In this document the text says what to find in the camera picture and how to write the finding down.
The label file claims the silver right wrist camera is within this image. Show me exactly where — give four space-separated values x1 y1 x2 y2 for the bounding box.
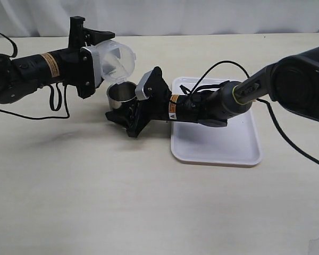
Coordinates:
135 71 152 101

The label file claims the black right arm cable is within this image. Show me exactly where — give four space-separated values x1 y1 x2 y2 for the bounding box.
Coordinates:
179 61 319 171

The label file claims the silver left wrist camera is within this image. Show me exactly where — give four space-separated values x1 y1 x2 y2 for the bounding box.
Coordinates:
80 46 102 89

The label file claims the white rectangular plastic tray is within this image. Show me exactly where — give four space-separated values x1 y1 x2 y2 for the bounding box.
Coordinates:
170 76 263 168

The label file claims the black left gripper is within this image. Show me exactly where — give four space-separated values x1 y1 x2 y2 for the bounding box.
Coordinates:
61 16 116 99

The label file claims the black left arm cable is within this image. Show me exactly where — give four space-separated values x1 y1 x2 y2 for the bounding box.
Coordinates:
0 29 70 120

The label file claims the clear plastic measuring cup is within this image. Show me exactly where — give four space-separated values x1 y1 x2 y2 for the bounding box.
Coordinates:
97 40 136 83

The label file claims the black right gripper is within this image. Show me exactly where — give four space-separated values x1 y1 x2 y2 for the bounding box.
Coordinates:
105 66 172 138

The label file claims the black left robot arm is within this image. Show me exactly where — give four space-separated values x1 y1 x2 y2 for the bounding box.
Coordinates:
0 16 115 104

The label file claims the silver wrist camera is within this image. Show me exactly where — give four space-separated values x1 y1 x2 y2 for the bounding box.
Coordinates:
135 71 152 101
80 46 102 89

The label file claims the white backdrop curtain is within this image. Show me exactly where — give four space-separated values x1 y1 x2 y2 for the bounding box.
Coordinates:
0 1 319 37

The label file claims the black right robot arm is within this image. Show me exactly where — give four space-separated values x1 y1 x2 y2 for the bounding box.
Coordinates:
106 47 319 137

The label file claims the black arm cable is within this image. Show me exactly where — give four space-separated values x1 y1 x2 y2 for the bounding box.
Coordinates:
179 61 319 171
0 29 70 120

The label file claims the stainless steel cup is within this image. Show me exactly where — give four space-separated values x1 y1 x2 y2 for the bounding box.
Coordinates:
106 81 136 110

